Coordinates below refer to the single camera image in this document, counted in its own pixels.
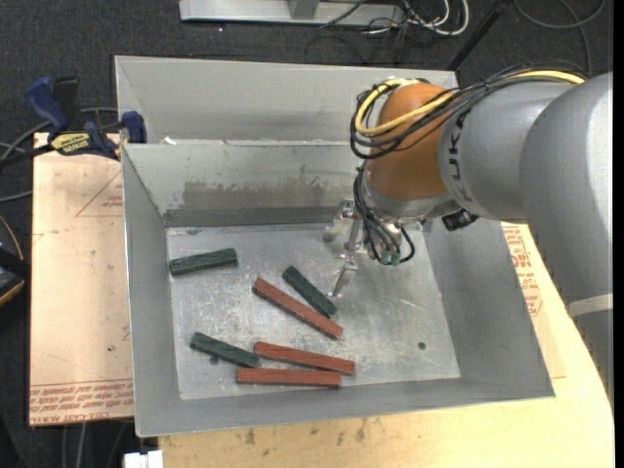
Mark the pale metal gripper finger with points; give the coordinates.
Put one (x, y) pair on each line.
(347, 281)
(339, 281)

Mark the dark green flat block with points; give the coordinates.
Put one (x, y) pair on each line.
(224, 350)
(203, 261)
(309, 291)

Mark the red-brown flat block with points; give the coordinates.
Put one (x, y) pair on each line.
(304, 358)
(297, 308)
(288, 377)

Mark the grey metal bin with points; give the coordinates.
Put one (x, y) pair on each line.
(390, 320)

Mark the brown cardboard board red print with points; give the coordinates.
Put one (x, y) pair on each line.
(78, 271)

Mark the black cylinder on white bracket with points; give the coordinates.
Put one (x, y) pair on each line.
(458, 219)

